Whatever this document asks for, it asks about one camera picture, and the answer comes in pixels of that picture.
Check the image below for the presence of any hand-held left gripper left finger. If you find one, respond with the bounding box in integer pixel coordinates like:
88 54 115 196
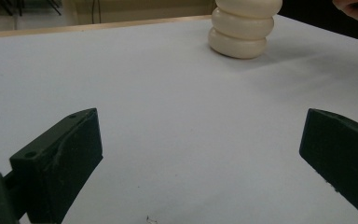
9 107 103 224

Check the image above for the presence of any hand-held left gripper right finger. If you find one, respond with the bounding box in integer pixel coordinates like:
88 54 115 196
298 107 358 224

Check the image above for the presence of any cream ribbed cup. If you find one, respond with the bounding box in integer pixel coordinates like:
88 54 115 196
207 0 283 60

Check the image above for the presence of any white table sheet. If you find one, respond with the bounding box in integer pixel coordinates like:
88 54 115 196
0 13 358 224

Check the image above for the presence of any hanging black cable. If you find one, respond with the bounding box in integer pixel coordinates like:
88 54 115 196
90 0 103 25

